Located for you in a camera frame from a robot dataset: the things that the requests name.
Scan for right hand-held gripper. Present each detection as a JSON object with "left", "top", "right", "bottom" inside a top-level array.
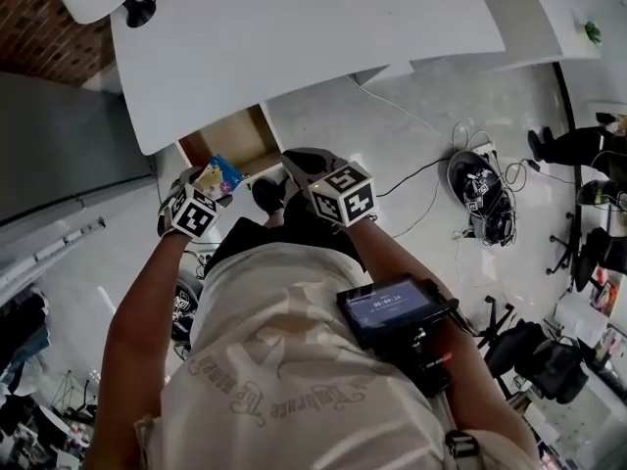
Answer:
[{"left": 279, "top": 147, "right": 377, "bottom": 228}]

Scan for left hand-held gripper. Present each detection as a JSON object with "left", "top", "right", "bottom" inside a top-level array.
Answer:
[{"left": 156, "top": 165, "right": 235, "bottom": 242}]

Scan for small colourful packet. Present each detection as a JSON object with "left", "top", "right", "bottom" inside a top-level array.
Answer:
[{"left": 194, "top": 154, "right": 245, "bottom": 198}]

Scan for white drawer with brown inside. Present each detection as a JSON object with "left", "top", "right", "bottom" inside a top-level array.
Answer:
[{"left": 175, "top": 103, "right": 285, "bottom": 180}]

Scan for person's right forearm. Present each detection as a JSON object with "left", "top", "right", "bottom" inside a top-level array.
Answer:
[{"left": 342, "top": 215, "right": 442, "bottom": 293}]

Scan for person's left forearm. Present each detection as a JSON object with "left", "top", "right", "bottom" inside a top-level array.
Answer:
[{"left": 100, "top": 230, "right": 192, "bottom": 470}]

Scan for person's left black shoe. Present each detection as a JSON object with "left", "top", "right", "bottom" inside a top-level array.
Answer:
[{"left": 251, "top": 177, "right": 286, "bottom": 217}]

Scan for person's black shorts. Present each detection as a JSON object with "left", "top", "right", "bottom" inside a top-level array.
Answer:
[{"left": 205, "top": 178, "right": 368, "bottom": 276}]

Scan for grey basin with gripper parts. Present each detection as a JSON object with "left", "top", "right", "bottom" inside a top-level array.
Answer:
[
  {"left": 170, "top": 271, "right": 202, "bottom": 347},
  {"left": 446, "top": 148, "right": 518, "bottom": 247}
]

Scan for white desk leg panel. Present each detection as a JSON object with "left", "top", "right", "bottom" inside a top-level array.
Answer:
[{"left": 350, "top": 59, "right": 415, "bottom": 86}]

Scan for grey metal cabinet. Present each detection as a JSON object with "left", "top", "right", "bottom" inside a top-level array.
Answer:
[{"left": 0, "top": 70, "right": 158, "bottom": 227}]

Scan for black waist-mounted screen device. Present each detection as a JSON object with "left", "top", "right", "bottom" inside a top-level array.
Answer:
[{"left": 335, "top": 274, "right": 461, "bottom": 396}]

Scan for person's cream printed shirt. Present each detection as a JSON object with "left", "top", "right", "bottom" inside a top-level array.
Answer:
[{"left": 136, "top": 242, "right": 491, "bottom": 470}]

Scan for black office chair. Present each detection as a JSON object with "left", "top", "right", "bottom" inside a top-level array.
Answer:
[
  {"left": 477, "top": 294, "right": 545, "bottom": 399},
  {"left": 548, "top": 208, "right": 627, "bottom": 293}
]

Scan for black chair with green trim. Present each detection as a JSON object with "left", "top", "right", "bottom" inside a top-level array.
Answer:
[{"left": 577, "top": 178, "right": 627, "bottom": 210}]

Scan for white shelf unit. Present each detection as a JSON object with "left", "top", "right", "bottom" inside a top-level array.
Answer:
[{"left": 469, "top": 0, "right": 627, "bottom": 72}]

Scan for white cardboard box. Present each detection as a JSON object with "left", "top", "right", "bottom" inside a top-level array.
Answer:
[{"left": 555, "top": 291, "right": 611, "bottom": 335}]

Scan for black bag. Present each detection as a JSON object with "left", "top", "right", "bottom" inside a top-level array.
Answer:
[{"left": 531, "top": 333, "right": 589, "bottom": 405}]

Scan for white floor cable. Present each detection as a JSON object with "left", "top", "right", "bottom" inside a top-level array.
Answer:
[{"left": 345, "top": 73, "right": 496, "bottom": 244}]

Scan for black floor cable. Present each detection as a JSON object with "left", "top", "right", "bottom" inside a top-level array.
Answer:
[{"left": 376, "top": 157, "right": 450, "bottom": 200}]

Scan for white metal rail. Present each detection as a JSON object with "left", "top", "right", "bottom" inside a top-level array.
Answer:
[{"left": 0, "top": 215, "right": 107, "bottom": 296}]

